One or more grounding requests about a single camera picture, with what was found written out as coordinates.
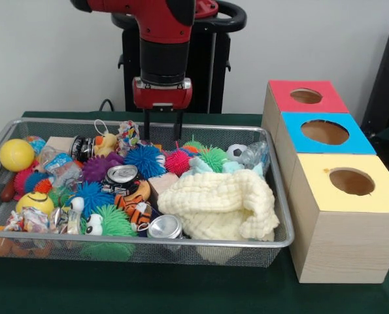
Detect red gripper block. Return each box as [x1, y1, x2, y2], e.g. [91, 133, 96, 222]
[131, 77, 194, 141]

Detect black crushed soda can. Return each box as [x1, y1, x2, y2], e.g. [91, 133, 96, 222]
[101, 164, 142, 196]

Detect orange striped tiger plush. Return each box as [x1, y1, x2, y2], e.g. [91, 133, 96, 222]
[114, 194, 153, 232]

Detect shallow clear mesh bin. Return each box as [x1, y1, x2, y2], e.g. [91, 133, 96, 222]
[0, 117, 296, 268]

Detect wooden box with three holes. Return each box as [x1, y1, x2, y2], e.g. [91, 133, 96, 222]
[261, 79, 389, 284]

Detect purple spiky ball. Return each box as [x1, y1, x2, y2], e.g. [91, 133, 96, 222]
[82, 152, 125, 184]

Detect small black white soccer ball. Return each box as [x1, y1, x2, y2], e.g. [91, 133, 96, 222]
[226, 143, 248, 164]

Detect cream waffle cloth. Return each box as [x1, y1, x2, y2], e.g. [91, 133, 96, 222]
[157, 169, 280, 242]

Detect blue fuzzy toy with eyes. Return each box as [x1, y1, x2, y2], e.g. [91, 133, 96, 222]
[66, 181, 116, 218]

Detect silver crushed can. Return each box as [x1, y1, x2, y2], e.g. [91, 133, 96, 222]
[146, 214, 184, 239]

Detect green fuzzy toy with eyes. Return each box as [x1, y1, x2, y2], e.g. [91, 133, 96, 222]
[79, 204, 138, 238]

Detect plain yellow ball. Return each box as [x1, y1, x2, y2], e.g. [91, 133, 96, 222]
[0, 138, 35, 172]

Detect yellow smiley face ball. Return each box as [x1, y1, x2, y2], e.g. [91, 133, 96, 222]
[16, 191, 56, 217]

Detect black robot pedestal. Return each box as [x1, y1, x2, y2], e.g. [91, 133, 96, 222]
[110, 0, 247, 114]

